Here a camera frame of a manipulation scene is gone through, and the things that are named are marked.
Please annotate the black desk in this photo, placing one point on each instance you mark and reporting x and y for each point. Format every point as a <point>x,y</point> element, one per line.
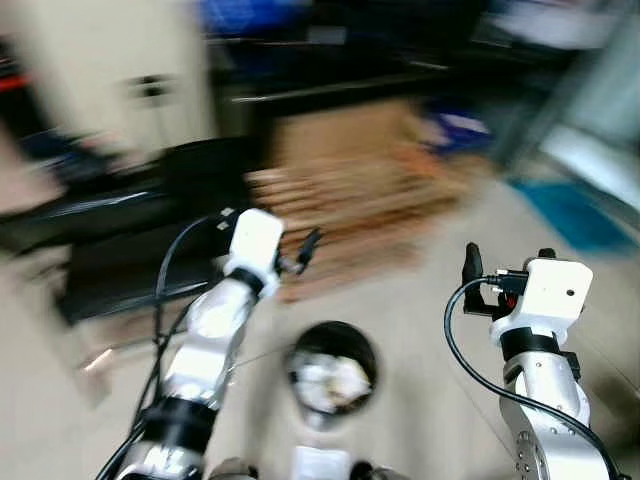
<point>400,60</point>

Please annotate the black rubbish bin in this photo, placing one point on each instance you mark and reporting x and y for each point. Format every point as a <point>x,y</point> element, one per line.
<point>340,340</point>

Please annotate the wooden slatted rack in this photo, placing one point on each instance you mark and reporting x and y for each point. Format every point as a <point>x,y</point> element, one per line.
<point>350,220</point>

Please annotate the black folding chair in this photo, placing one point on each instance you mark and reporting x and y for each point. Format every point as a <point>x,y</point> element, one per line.
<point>150,270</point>

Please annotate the crumpled white paper trash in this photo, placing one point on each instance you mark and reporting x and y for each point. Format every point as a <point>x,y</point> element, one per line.
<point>330,385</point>

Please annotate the black wall socket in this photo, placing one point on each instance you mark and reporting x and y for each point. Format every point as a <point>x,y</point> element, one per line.
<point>150,87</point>

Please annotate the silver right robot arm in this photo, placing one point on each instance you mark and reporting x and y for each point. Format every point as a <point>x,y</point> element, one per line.
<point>545,400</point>

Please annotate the blue box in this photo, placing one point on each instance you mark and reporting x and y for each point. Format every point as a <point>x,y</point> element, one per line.
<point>250,12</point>

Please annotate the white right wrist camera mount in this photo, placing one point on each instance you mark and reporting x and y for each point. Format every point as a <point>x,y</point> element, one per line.
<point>545,295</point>

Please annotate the blue floor mat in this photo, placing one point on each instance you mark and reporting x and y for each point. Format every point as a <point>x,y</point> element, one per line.
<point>575,215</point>

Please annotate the blue printed pack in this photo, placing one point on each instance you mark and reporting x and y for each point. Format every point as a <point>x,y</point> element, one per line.
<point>458,128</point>

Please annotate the white office device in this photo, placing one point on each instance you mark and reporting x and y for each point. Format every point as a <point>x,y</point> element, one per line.
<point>540,20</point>

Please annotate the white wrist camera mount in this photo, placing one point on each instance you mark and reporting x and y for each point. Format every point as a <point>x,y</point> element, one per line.
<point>255,240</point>
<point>545,295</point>

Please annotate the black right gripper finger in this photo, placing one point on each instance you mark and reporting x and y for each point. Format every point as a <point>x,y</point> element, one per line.
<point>473,265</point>
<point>547,254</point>

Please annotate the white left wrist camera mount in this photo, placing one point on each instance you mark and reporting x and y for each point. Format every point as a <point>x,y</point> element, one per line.
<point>255,240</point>

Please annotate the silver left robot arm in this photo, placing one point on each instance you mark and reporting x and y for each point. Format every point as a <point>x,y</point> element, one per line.
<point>212,335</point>

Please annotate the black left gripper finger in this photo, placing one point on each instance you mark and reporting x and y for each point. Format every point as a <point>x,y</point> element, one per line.
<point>311,246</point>

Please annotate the brown cardboard box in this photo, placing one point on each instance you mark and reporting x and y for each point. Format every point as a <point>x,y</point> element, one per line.
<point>345,135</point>

